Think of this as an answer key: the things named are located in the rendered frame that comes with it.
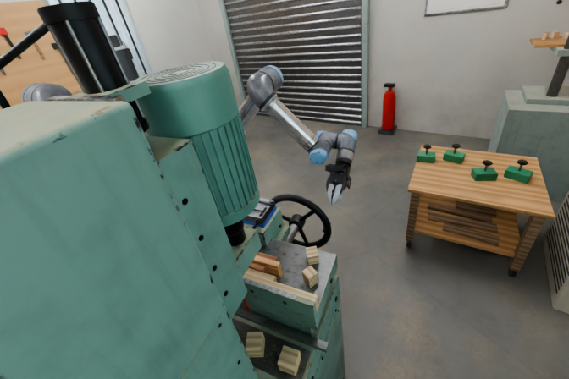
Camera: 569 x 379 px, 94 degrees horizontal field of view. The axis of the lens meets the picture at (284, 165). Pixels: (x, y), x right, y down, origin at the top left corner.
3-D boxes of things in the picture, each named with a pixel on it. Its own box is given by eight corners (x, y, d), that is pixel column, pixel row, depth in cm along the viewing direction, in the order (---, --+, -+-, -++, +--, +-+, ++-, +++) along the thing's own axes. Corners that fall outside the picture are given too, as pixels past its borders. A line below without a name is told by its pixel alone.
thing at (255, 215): (277, 208, 96) (274, 196, 93) (262, 230, 88) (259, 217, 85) (246, 202, 101) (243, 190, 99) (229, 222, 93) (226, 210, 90)
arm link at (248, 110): (210, 143, 148) (256, 65, 113) (224, 131, 159) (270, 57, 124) (227, 156, 149) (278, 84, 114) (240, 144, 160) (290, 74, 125)
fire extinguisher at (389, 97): (396, 129, 338) (400, 81, 307) (393, 135, 326) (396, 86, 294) (382, 127, 348) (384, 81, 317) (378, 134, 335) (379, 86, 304)
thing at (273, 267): (283, 274, 79) (279, 261, 77) (280, 278, 78) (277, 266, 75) (220, 255, 89) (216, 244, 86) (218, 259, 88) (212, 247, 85)
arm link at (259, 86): (245, 73, 104) (333, 158, 111) (257, 66, 113) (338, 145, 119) (232, 93, 112) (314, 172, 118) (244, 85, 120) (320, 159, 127)
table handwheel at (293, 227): (269, 181, 107) (267, 227, 124) (244, 214, 92) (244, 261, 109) (339, 206, 98) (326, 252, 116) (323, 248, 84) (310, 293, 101)
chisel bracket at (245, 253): (262, 249, 77) (257, 228, 73) (237, 293, 67) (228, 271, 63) (241, 244, 81) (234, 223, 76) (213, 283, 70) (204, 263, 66)
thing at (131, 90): (164, 124, 42) (113, -3, 33) (121, 149, 36) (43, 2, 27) (131, 122, 45) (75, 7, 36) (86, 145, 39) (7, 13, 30)
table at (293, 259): (345, 244, 93) (345, 232, 89) (317, 332, 70) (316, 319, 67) (209, 213, 118) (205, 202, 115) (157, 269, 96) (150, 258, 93)
